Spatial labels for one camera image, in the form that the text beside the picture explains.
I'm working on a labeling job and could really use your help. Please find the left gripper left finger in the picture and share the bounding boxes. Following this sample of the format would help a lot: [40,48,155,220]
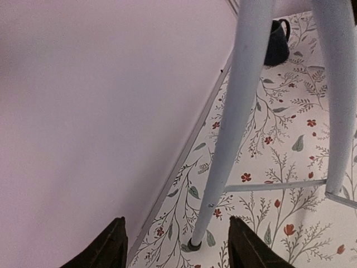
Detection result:
[61,217,128,268]

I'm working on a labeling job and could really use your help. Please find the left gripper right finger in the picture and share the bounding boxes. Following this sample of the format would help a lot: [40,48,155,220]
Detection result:
[228,216,293,268]

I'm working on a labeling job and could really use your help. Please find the light blue music stand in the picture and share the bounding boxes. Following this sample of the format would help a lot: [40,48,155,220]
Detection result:
[187,1,356,251]

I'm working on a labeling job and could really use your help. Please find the dark blue mug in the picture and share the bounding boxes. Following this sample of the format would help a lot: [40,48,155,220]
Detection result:
[264,19,291,66]

